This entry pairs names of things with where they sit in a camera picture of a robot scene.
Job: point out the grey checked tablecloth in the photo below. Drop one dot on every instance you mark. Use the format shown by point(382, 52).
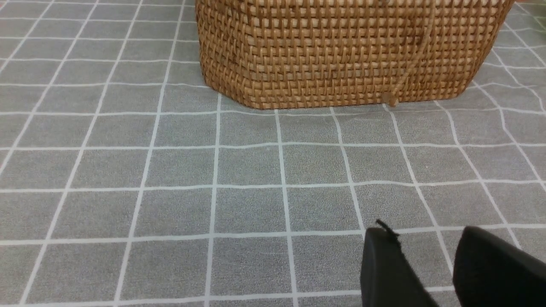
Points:
point(127, 182)

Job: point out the woven wicker basket green lining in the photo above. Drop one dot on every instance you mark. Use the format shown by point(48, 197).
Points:
point(286, 54)

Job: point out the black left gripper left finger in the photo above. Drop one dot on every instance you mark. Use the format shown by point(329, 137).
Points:
point(387, 278)

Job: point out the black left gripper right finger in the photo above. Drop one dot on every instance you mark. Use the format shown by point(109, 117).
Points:
point(489, 272)

